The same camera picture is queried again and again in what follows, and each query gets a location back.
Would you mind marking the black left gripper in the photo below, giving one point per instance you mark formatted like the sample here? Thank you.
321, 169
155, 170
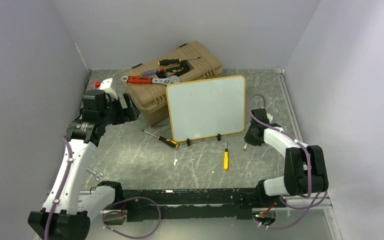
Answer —
131, 113

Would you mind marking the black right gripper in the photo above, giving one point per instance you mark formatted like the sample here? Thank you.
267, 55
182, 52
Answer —
248, 139

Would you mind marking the yellow-framed whiteboard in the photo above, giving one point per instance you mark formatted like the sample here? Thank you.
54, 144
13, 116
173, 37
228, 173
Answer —
207, 108

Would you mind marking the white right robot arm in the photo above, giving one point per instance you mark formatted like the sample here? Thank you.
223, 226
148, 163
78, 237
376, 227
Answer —
304, 165

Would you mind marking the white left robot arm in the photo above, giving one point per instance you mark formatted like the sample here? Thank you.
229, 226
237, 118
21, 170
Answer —
62, 215

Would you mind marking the blue red screwdriver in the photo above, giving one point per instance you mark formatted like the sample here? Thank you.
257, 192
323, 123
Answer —
152, 72

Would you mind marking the black orange screwdriver on table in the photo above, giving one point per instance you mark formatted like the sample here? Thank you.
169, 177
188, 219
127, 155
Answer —
169, 142

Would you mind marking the black yellow screwdriver on toolbox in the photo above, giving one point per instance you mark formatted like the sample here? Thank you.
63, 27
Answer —
167, 62

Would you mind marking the black yellow tool in toolbox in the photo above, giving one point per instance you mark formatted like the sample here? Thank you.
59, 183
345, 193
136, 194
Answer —
178, 70

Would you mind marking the silver open-end wrench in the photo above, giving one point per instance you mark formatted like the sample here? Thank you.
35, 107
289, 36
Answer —
96, 175

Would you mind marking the tan plastic toolbox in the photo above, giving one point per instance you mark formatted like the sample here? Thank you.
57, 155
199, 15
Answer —
151, 100

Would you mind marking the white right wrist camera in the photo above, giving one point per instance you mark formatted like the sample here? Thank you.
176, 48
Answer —
270, 117

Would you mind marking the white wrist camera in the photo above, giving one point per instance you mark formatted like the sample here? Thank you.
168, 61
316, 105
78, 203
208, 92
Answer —
270, 117
106, 85

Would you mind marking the red handle adjustable wrench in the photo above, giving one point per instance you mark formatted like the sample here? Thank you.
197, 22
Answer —
147, 80

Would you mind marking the yellow handle screwdriver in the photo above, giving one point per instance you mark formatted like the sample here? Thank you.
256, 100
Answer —
226, 157

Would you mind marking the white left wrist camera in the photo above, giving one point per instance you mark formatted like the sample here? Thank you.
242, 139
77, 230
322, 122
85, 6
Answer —
106, 85

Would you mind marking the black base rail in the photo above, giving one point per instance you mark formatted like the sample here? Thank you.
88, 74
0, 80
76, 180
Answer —
193, 203

